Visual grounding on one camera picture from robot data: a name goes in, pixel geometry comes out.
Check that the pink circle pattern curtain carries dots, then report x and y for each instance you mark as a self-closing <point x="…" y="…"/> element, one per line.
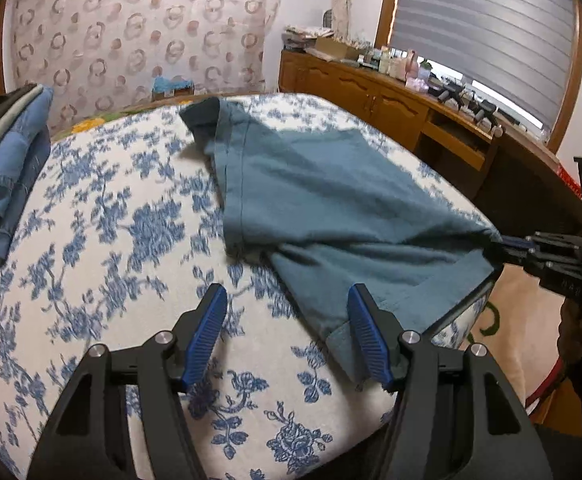
<point x="99" y="56"/>

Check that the brown wooden sideboard cabinet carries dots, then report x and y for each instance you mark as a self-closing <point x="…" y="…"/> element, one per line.
<point x="446" y="140"/>

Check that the cardboard box on cabinet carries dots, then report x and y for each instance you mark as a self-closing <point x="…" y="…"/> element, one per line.
<point x="337" y="48"/>

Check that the dark blue folded jeans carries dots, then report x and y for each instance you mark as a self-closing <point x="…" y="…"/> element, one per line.
<point x="33" y="164"/>

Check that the light blue folded jeans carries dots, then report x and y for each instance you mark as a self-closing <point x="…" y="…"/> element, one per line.
<point x="25" y="140"/>

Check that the blue floral white quilt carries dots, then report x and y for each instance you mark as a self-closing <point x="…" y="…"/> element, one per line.
<point x="122" y="234"/>

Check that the pink tissue box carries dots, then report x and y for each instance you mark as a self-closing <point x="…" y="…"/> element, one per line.
<point x="418" y="85"/>

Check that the black handheld device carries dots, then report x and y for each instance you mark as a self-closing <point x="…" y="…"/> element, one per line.
<point x="451" y="91"/>

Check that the person's right hand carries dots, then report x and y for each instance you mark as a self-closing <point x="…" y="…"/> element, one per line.
<point x="570" y="332"/>

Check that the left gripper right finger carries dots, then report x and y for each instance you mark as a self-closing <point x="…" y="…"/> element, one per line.
<point x="456" y="416"/>

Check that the stack of papers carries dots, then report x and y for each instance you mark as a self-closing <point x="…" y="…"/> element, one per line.
<point x="297" y="38"/>

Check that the cardboard box with blue bag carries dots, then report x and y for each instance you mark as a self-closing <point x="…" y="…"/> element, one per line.
<point x="165" y="88"/>

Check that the teal blue shorts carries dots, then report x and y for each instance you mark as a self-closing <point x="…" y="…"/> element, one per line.
<point x="331" y="202"/>

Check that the pink bottle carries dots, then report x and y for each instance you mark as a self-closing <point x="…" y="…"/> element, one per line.
<point x="411" y="65"/>

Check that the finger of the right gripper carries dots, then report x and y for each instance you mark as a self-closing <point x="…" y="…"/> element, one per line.
<point x="516" y="244"/>
<point x="533" y="261"/>

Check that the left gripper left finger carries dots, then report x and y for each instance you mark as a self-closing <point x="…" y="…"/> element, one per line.
<point x="87" y="436"/>

